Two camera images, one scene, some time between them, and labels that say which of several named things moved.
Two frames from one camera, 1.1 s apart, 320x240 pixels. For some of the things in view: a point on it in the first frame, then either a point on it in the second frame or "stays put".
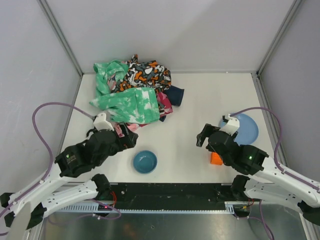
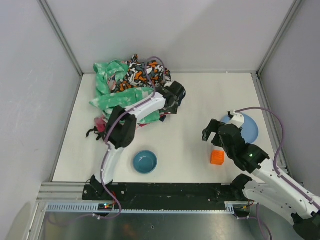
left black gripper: x=127 y=138 to x=171 y=107
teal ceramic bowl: x=145 y=162 stays put
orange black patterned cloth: x=144 y=74 stays put
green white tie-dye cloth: x=136 y=105 stays put
